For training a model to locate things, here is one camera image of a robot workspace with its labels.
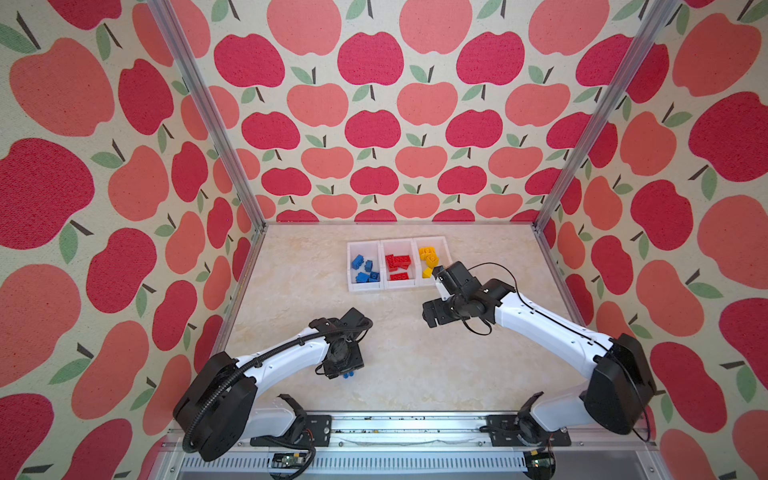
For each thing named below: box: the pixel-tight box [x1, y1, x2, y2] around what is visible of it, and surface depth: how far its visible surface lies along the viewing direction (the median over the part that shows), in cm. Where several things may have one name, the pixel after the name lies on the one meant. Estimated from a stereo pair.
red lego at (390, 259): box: [385, 254, 397, 271], surface depth 106 cm
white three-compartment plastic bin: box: [346, 236, 454, 292], surface depth 106 cm
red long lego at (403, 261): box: [394, 255, 411, 270], surface depth 107 cm
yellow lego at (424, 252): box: [419, 246, 435, 260], surface depth 110 cm
